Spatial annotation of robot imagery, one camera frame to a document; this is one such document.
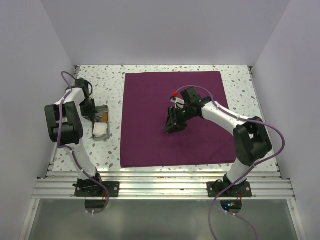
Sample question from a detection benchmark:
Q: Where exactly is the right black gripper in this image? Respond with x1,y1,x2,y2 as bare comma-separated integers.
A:
163,104,194,135

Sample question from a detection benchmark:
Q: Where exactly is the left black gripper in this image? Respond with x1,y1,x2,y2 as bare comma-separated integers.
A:
79,97,98,122

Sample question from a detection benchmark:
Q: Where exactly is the stainless steel instrument tray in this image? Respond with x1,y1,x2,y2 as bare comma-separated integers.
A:
92,105,110,141

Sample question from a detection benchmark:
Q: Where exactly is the orange tape strip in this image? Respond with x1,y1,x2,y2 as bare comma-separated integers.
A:
101,112,109,123

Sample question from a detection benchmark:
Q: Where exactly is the white gauze pad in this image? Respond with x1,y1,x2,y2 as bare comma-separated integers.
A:
93,122,108,138

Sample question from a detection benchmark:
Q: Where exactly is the purple cloth mat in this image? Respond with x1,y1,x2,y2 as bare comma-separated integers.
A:
120,71,236,168

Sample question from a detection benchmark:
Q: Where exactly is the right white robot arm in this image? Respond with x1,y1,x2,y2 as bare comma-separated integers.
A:
164,85,272,197

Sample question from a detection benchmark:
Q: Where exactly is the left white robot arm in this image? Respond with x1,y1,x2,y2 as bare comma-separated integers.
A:
44,78,104,197

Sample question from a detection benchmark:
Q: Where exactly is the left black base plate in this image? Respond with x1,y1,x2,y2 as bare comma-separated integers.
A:
72,181,120,198

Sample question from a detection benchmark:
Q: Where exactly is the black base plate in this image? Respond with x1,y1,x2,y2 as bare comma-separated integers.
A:
206,179,253,198
72,181,120,198

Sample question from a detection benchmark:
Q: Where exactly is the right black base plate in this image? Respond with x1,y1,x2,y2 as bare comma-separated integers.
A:
206,179,253,198

